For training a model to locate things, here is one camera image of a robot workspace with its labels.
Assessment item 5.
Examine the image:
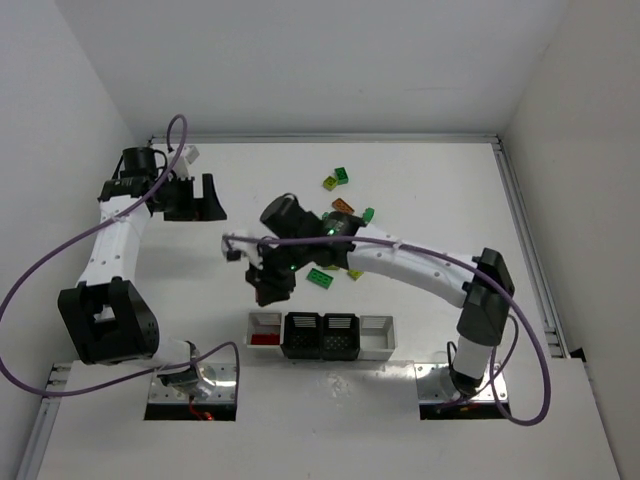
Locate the red round decorated brick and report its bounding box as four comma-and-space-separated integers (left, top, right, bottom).
250, 332, 280, 346

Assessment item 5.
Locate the green long brick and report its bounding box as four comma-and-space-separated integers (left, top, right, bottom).
306, 268, 334, 290

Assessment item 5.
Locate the lime brick top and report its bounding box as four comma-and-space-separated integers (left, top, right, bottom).
322, 176, 338, 191

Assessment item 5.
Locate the right white bin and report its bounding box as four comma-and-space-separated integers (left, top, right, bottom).
358, 315, 397, 361

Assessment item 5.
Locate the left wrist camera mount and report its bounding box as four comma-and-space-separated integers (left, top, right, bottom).
172, 145, 200, 169

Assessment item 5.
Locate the right black bin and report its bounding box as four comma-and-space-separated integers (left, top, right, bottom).
320, 313, 360, 361

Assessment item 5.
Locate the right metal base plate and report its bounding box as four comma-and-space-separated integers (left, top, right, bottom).
414, 363, 509, 405

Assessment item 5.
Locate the left white bin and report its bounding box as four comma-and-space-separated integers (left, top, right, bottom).
245, 311, 284, 360

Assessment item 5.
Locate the lime square brick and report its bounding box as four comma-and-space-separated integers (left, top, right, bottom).
347, 269, 364, 281

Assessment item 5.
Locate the orange brick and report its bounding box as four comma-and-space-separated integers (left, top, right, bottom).
331, 198, 355, 215

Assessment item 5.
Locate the black bin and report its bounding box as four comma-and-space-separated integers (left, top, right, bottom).
281, 312, 322, 360
320, 313, 360, 361

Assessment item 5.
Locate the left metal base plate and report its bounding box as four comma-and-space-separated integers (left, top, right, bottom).
148, 363, 237, 405

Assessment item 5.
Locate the dark green brick top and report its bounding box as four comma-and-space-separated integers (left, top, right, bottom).
334, 167, 349, 185

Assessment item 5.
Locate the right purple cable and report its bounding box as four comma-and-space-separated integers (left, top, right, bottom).
222, 233, 551, 426

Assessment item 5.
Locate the left black bin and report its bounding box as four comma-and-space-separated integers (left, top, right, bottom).
281, 312, 322, 360

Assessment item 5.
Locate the metal base plate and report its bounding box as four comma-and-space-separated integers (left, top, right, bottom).
414, 363, 509, 405
148, 363, 237, 405

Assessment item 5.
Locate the purple cable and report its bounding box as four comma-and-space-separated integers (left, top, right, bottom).
0, 114, 242, 399
222, 233, 551, 426

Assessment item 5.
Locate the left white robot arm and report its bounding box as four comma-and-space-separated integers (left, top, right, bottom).
58, 145, 227, 389

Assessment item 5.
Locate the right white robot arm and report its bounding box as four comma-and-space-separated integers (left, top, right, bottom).
241, 194, 515, 397

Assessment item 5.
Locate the green small brick right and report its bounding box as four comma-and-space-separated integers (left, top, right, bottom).
362, 207, 375, 223

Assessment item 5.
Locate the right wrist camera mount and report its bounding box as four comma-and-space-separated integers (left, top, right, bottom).
221, 230, 263, 269

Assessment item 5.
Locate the white bin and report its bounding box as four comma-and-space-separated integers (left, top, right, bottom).
358, 315, 397, 361
245, 311, 284, 360

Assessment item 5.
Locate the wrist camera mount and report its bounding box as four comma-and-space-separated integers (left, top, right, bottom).
221, 230, 263, 269
172, 145, 200, 169

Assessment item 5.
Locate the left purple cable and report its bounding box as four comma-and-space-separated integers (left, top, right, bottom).
0, 114, 242, 399

